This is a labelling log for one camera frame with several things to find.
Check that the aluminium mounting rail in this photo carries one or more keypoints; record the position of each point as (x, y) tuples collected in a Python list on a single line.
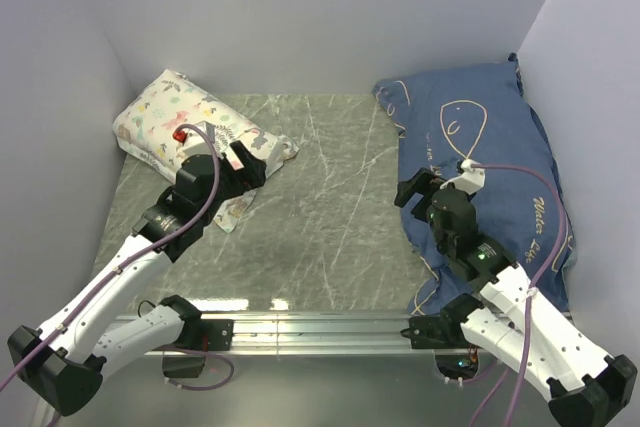
[(341, 333)]

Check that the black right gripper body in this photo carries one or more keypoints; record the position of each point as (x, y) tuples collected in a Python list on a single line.
[(425, 183)]

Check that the blue pillowcase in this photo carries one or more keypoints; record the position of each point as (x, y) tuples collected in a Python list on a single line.
[(479, 112)]

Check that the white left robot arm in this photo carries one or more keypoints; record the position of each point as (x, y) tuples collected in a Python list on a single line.
[(66, 359)]

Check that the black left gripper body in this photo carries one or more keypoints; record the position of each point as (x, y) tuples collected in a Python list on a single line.
[(234, 181)]

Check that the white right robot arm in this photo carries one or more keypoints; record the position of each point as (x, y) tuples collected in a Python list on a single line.
[(506, 314)]

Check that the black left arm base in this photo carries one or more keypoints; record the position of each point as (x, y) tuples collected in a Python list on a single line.
[(199, 342)]

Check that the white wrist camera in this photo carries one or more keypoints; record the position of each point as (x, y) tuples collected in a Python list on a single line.
[(470, 179), (190, 143)]

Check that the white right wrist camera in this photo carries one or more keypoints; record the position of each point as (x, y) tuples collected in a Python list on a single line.
[(470, 179)]

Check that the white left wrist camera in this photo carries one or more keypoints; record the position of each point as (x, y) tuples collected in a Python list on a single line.
[(190, 143)]

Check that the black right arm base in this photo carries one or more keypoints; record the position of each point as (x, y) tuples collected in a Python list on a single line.
[(455, 358)]

